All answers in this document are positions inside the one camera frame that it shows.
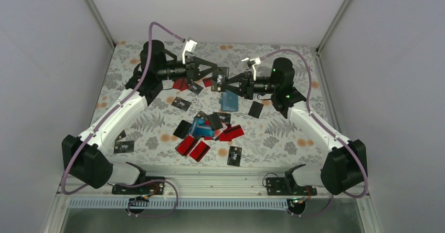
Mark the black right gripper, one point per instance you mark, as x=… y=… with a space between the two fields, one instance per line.
x=246 y=80

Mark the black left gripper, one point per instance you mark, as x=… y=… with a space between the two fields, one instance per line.
x=191 y=68

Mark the black VIP card carried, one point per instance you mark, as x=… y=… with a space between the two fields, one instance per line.
x=218 y=78

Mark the blue leather card holder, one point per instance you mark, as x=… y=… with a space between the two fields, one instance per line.
x=229 y=102

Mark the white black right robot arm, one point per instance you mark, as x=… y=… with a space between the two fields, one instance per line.
x=345 y=162

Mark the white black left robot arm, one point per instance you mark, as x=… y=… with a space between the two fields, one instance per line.
x=84 y=155

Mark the red card with black stripe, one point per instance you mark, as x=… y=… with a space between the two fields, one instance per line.
x=181 y=84

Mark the plain black card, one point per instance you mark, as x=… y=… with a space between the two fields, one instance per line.
x=255 y=109

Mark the red striped card right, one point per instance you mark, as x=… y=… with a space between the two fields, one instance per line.
x=231 y=133

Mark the red card front left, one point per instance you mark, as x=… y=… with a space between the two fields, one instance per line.
x=186 y=145

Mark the black VIP card front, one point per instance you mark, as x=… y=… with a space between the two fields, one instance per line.
x=234 y=156

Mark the small black card left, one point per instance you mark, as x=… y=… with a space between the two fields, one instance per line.
x=121 y=135

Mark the black VIP card near gripper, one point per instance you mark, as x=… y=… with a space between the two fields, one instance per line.
x=123 y=147

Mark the floral patterned table mat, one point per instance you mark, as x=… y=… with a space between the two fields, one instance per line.
x=269 y=141

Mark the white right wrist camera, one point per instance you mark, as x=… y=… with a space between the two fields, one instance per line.
x=252 y=65

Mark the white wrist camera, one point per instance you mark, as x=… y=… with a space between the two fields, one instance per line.
x=189 y=48
x=252 y=65

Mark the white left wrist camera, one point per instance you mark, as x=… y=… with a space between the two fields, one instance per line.
x=189 y=48

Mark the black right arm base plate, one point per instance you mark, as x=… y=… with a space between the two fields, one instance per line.
x=277 y=186

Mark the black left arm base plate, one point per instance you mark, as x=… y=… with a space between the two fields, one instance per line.
x=156 y=187

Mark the aluminium frame rail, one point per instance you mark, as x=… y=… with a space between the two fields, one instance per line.
x=205 y=181

